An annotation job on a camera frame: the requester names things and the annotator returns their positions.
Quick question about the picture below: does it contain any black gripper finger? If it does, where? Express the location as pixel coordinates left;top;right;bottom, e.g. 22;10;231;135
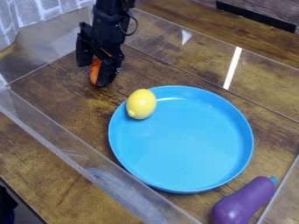
96;54;126;87
76;33;94;67

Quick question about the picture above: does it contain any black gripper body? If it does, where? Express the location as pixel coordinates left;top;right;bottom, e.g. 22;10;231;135
78;7;130;57

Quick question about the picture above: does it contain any orange toy carrot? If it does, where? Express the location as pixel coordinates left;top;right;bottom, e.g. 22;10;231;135
90;48;112;86

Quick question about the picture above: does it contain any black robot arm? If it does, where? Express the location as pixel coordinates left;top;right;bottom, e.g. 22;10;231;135
76;0;137;87

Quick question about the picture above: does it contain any yellow toy lemon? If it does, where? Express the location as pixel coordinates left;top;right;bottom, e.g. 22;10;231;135
126;88;157;120

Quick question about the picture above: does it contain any blue round plate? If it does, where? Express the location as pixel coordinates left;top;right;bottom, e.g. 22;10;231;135
107;86;255;193

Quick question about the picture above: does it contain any purple toy eggplant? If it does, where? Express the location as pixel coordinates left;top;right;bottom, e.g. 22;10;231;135
211;176;279;224

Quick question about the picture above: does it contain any clear acrylic enclosure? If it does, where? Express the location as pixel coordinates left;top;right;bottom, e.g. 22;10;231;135
0;0;299;224

